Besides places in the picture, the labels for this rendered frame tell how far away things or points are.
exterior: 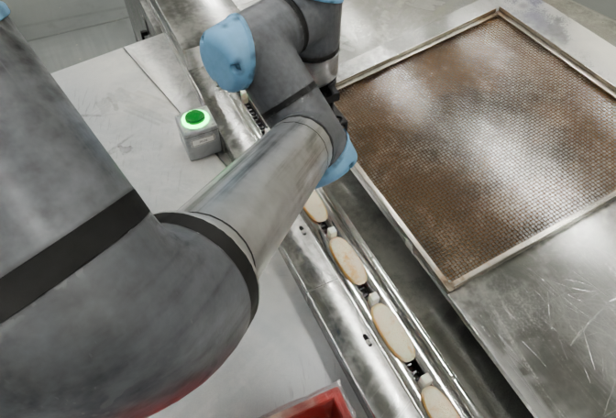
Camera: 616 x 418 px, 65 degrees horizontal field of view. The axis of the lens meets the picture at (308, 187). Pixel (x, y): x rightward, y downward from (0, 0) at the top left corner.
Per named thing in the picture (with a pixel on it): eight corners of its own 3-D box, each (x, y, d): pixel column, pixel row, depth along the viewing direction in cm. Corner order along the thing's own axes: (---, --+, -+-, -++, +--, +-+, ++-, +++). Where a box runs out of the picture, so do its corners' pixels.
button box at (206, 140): (182, 150, 108) (171, 112, 99) (216, 139, 110) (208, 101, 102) (193, 175, 103) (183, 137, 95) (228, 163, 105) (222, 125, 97)
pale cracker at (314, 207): (290, 187, 93) (290, 183, 92) (308, 181, 94) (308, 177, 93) (313, 225, 87) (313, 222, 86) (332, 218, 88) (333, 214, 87)
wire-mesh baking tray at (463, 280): (304, 103, 103) (302, 97, 102) (499, 11, 111) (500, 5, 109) (447, 294, 74) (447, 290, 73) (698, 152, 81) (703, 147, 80)
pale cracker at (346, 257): (324, 242, 84) (324, 238, 83) (343, 235, 85) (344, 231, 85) (352, 289, 79) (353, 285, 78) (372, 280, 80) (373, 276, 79)
